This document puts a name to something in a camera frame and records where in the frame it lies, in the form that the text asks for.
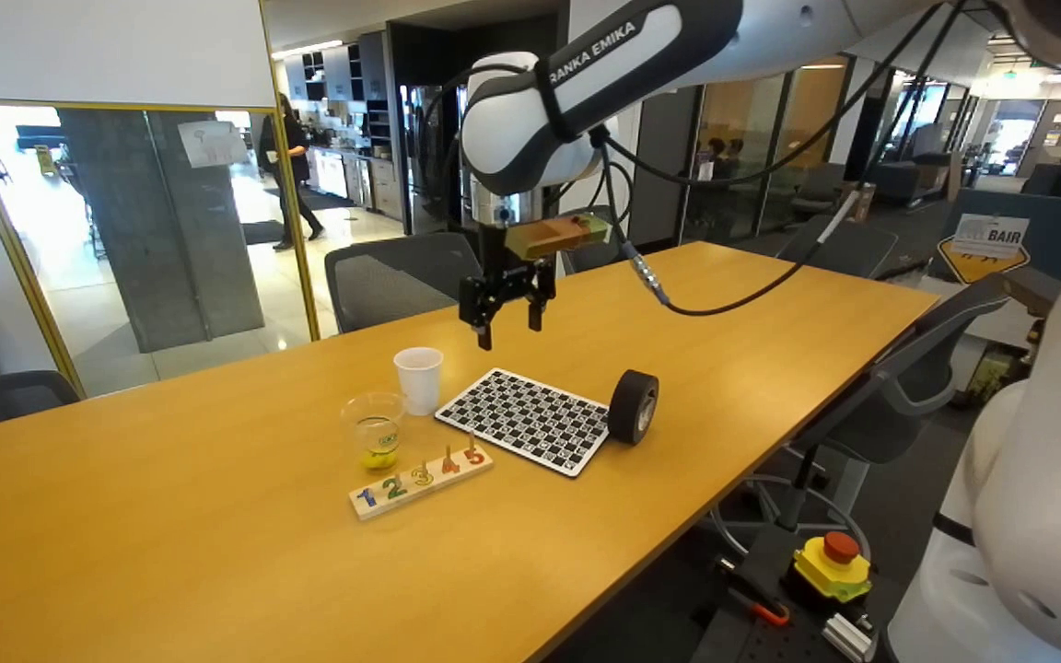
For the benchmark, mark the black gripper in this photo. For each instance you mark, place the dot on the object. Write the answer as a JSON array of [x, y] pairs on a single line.
[[507, 287]]

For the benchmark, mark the yellow disc with hole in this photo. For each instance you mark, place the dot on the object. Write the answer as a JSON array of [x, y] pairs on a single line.
[[371, 459], [383, 466]]

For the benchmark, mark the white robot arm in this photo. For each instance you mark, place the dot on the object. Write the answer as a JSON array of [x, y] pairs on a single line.
[[1048, 430]]

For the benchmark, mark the black white checkered calibration board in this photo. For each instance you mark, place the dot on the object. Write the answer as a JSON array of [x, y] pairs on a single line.
[[523, 420]]

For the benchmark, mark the white plastic cup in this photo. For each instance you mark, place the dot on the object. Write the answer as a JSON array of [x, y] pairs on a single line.
[[419, 379]]

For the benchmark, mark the black tape roll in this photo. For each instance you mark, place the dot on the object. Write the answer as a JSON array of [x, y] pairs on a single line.
[[636, 407]]

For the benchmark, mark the clear plastic cup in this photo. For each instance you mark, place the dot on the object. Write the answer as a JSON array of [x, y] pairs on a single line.
[[376, 423]]

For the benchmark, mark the dark display cabinet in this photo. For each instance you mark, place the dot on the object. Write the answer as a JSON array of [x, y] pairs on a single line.
[[431, 150]]

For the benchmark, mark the wooden number peg board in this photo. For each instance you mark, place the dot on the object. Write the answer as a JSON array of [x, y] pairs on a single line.
[[413, 484]]

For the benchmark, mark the person in black clothes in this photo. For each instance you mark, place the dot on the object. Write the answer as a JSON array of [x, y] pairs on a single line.
[[293, 172]]

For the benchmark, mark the black office chair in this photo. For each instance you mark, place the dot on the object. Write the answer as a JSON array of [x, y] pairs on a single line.
[[910, 368]]

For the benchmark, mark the yellow red emergency stop button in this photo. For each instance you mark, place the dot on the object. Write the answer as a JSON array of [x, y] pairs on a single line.
[[835, 568]]

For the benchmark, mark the dark bench seat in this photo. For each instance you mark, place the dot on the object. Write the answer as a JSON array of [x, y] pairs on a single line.
[[2, 400]]

